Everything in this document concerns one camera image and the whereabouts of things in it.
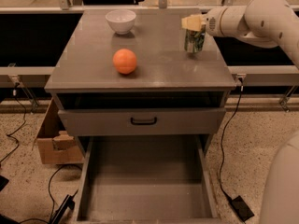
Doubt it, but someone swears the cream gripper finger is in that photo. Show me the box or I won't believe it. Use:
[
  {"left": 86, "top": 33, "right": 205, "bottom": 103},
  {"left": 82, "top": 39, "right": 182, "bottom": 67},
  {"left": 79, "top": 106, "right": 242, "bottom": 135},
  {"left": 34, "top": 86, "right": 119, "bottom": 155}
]
[{"left": 181, "top": 14, "right": 206, "bottom": 32}]

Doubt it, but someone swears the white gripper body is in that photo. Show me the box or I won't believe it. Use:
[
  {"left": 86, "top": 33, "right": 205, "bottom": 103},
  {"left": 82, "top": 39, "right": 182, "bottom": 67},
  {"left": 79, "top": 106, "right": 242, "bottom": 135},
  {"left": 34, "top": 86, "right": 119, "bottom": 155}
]
[{"left": 204, "top": 7, "right": 222, "bottom": 37}]

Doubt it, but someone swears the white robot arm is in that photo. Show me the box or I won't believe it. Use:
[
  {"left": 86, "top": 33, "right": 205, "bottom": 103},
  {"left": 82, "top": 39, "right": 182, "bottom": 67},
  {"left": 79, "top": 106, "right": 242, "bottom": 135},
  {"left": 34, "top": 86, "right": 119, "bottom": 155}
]
[{"left": 181, "top": 0, "right": 299, "bottom": 224}]

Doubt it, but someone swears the grey drawer cabinet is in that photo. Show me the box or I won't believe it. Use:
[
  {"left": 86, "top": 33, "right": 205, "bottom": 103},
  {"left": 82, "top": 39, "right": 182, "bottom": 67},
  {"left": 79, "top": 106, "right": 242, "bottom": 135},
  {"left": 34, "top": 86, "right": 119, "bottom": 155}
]
[{"left": 45, "top": 8, "right": 235, "bottom": 147}]

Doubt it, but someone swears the grey upper drawer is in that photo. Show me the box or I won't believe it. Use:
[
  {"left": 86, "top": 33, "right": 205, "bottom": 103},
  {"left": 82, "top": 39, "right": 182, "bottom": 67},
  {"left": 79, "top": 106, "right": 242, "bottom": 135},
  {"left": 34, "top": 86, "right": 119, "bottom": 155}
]
[{"left": 58, "top": 108, "right": 225, "bottom": 136}]

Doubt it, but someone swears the open grey middle drawer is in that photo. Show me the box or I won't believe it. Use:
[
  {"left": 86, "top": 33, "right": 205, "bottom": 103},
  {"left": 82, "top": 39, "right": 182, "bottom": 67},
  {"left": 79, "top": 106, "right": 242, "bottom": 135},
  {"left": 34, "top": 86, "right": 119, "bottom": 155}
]
[{"left": 74, "top": 135, "right": 221, "bottom": 224}]

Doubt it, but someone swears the white bowl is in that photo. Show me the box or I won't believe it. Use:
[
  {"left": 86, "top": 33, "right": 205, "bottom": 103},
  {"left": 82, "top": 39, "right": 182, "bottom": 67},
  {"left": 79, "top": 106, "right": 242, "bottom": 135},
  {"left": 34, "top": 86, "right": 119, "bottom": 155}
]
[{"left": 106, "top": 9, "right": 136, "bottom": 35}]

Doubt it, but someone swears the orange ball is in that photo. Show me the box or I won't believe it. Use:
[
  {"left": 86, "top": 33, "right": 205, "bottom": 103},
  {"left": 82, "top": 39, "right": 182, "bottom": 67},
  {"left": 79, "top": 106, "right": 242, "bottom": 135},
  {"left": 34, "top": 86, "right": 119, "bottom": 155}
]
[{"left": 112, "top": 49, "right": 137, "bottom": 75}]

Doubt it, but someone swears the brown cardboard box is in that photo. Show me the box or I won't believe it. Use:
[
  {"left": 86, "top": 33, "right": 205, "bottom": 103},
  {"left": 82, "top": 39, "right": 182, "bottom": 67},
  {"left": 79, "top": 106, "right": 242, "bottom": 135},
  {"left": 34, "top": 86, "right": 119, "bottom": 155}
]
[{"left": 36, "top": 100, "right": 84, "bottom": 164}]

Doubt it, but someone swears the black power adapter right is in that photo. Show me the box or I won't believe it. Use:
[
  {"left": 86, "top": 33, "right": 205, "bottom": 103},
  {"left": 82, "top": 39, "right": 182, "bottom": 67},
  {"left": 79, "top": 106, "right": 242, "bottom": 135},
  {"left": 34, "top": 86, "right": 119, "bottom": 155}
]
[{"left": 230, "top": 196, "right": 254, "bottom": 222}]

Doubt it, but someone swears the black device bottom left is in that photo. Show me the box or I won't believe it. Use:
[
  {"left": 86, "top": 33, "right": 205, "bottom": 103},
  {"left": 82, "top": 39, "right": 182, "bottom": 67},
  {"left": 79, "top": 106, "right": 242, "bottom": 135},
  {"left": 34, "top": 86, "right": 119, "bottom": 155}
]
[{"left": 50, "top": 195, "right": 75, "bottom": 224}]

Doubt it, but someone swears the black cable right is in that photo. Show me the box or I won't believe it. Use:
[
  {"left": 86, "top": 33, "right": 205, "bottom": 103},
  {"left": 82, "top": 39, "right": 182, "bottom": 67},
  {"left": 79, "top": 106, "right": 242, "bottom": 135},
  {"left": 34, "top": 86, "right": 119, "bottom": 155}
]
[{"left": 218, "top": 77, "right": 245, "bottom": 201}]

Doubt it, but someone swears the black cable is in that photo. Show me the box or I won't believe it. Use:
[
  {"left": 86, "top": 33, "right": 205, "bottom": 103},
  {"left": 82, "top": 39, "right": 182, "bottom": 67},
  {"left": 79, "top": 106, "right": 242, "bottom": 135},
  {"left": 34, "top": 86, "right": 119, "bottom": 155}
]
[
  {"left": 0, "top": 82, "right": 28, "bottom": 166},
  {"left": 218, "top": 77, "right": 245, "bottom": 201}
]

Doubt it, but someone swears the black drawer handle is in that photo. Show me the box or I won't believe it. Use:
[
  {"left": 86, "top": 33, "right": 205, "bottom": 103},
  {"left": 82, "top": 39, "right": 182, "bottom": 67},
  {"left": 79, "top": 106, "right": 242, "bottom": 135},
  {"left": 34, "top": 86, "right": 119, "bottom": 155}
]
[{"left": 130, "top": 117, "right": 158, "bottom": 126}]

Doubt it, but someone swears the black cable left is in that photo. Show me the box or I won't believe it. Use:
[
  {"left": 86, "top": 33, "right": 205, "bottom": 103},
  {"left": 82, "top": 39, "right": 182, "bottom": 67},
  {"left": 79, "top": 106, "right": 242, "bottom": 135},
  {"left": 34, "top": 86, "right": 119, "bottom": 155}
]
[{"left": 0, "top": 82, "right": 28, "bottom": 166}]

